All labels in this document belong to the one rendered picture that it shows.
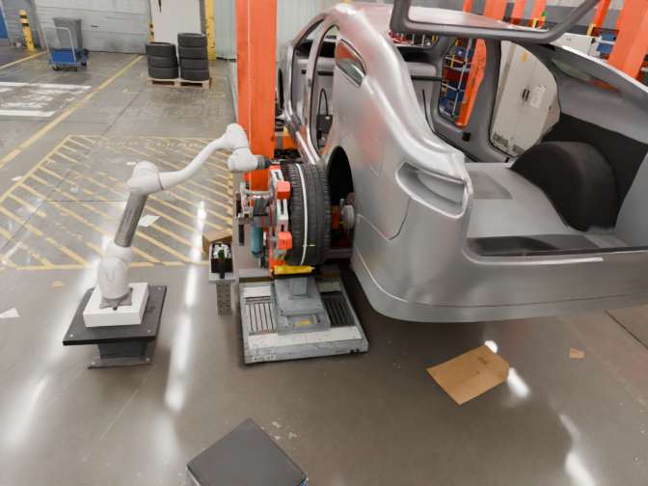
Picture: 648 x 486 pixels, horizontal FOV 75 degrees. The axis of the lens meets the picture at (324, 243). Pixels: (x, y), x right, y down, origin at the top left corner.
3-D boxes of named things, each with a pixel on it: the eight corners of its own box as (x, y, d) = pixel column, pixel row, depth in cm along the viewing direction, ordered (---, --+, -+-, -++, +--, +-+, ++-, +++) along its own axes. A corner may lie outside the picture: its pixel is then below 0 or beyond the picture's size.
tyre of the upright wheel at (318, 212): (317, 279, 296) (338, 237, 238) (283, 281, 291) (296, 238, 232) (307, 198, 323) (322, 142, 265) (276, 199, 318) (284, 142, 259)
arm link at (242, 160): (259, 167, 245) (254, 146, 247) (234, 168, 236) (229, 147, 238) (252, 175, 254) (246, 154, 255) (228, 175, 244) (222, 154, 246)
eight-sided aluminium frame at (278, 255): (286, 274, 266) (289, 194, 238) (276, 275, 264) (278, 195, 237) (276, 231, 311) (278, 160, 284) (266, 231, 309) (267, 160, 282)
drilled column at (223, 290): (230, 312, 317) (229, 266, 296) (217, 313, 315) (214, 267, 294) (230, 305, 325) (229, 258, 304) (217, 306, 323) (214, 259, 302)
